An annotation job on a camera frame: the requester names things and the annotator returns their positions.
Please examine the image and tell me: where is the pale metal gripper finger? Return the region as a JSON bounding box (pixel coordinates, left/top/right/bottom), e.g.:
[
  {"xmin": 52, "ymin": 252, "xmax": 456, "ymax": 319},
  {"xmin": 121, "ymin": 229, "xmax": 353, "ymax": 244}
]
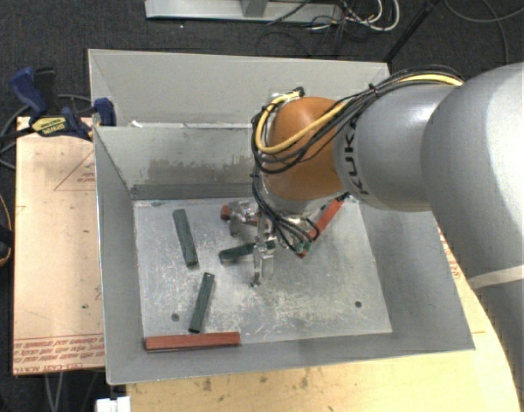
[
  {"xmin": 262, "ymin": 249, "xmax": 277, "ymax": 281},
  {"xmin": 250, "ymin": 249, "xmax": 264, "ymax": 288}
]

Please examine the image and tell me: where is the dark green flat block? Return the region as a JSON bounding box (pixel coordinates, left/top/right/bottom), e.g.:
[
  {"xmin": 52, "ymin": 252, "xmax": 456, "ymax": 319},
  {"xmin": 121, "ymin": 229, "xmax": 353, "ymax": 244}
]
[
  {"xmin": 218, "ymin": 242, "xmax": 258, "ymax": 266},
  {"xmin": 188, "ymin": 271, "xmax": 216, "ymax": 335},
  {"xmin": 172, "ymin": 208, "xmax": 200, "ymax": 269}
]

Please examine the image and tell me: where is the grey metal bin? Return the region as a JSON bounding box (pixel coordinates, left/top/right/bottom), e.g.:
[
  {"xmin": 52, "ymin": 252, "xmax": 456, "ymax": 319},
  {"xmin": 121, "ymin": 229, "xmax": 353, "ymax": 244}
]
[{"xmin": 87, "ymin": 48, "xmax": 477, "ymax": 386}]

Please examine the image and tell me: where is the brown cardboard board red print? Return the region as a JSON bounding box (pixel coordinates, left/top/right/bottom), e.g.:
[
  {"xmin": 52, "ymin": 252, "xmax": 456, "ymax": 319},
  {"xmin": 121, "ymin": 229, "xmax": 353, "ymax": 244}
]
[{"xmin": 11, "ymin": 116, "xmax": 106, "ymax": 377}]

